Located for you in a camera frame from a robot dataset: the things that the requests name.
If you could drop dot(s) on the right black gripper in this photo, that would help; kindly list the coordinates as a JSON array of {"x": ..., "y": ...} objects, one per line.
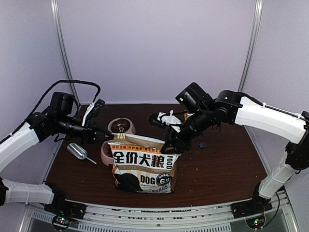
[{"x": 187, "y": 144}]

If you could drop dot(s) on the dog food kibble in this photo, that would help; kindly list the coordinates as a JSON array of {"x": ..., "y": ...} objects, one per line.
[{"x": 117, "y": 125}]

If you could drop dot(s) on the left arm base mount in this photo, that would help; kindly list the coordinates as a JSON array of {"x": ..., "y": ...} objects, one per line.
[{"x": 65, "y": 212}]

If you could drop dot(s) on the metal scoop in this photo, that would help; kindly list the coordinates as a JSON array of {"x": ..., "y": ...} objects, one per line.
[{"x": 79, "y": 152}]

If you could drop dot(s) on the yellow binder clip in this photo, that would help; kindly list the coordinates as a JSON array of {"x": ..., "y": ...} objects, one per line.
[{"x": 122, "y": 133}]

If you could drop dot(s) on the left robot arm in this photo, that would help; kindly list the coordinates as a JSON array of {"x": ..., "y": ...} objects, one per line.
[{"x": 55, "y": 119}]

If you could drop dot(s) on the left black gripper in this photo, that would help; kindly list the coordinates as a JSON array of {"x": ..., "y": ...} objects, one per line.
[{"x": 88, "y": 133}]

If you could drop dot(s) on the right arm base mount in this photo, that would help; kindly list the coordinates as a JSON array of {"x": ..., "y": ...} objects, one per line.
[{"x": 253, "y": 210}]

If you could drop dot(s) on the steel bowl insert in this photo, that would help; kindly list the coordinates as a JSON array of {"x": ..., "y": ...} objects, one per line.
[{"x": 120, "y": 120}]

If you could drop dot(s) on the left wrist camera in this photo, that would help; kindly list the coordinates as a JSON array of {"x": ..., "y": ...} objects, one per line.
[{"x": 92, "y": 111}]

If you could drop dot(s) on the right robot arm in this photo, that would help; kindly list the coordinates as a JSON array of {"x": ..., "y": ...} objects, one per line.
[{"x": 238, "y": 108}]

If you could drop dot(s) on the dog food bag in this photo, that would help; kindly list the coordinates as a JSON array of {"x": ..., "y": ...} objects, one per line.
[{"x": 139, "y": 166}]

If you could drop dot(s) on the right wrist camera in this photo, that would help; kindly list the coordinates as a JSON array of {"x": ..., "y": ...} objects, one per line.
[{"x": 163, "y": 119}]

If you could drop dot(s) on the left aluminium frame post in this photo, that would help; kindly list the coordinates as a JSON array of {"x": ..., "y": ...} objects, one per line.
[{"x": 57, "y": 22}]

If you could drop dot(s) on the aluminium frame post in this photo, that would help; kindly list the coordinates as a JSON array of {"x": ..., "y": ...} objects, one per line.
[
  {"x": 57, "y": 22},
  {"x": 257, "y": 16}
]

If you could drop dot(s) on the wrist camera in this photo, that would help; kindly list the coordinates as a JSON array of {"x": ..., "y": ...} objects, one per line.
[
  {"x": 92, "y": 111},
  {"x": 163, "y": 119}
]

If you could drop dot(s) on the front aluminium rail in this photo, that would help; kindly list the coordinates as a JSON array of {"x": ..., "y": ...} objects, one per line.
[{"x": 209, "y": 218}]

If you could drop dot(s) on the right aluminium frame post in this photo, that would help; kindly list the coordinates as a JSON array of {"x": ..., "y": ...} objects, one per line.
[{"x": 257, "y": 16}]

